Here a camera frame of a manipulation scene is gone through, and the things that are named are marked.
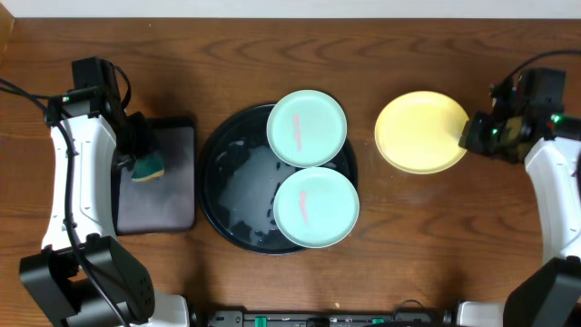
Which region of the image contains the green yellow sponge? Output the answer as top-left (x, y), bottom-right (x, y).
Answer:
top-left (131, 152), bottom-right (164, 182)

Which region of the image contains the yellow plate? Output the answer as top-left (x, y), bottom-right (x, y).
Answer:
top-left (374, 91), bottom-right (468, 174)

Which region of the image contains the mint green front plate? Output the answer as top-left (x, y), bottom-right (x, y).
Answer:
top-left (273, 167), bottom-right (359, 249)

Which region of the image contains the mint green plate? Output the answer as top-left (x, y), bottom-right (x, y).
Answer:
top-left (266, 90), bottom-right (348, 168)
top-left (273, 167), bottom-right (359, 249)

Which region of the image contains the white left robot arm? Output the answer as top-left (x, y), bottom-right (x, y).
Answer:
top-left (19, 91), bottom-right (191, 326)

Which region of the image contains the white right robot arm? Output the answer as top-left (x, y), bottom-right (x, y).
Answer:
top-left (455, 114), bottom-right (580, 327)

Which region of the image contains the black rectangular tray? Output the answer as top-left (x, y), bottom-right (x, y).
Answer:
top-left (112, 116), bottom-right (196, 235)

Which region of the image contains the black round tray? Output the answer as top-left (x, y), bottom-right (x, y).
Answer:
top-left (198, 104), bottom-right (357, 255)

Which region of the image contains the mint green rear plate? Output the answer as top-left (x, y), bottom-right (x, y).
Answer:
top-left (266, 90), bottom-right (348, 168)

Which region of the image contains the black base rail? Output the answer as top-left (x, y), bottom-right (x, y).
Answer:
top-left (199, 300), bottom-right (455, 327)

